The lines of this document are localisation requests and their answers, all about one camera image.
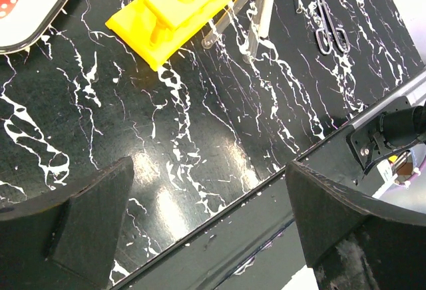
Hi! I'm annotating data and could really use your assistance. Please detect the white strawberry serving tray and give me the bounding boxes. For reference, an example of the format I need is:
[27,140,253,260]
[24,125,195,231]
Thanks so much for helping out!
[1,0,68,54]

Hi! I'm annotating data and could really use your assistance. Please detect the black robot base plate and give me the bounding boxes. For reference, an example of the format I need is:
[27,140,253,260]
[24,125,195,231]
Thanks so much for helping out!
[112,95,410,290]

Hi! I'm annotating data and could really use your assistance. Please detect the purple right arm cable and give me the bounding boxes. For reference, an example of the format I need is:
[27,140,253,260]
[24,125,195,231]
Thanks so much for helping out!
[395,150,426,188]

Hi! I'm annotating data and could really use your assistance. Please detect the yellow plastic test tube rack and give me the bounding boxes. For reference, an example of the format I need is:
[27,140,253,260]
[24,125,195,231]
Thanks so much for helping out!
[106,0,231,71]

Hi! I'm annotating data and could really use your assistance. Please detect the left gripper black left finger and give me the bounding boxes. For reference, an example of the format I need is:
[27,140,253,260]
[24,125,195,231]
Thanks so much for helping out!
[1,156,134,289]

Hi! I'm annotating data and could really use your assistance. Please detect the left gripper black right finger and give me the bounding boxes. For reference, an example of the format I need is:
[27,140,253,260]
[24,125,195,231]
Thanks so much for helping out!
[285,162,425,289]

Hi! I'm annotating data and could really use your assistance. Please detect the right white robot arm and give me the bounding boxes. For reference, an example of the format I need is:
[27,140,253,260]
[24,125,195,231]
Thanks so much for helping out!
[379,105,425,148]

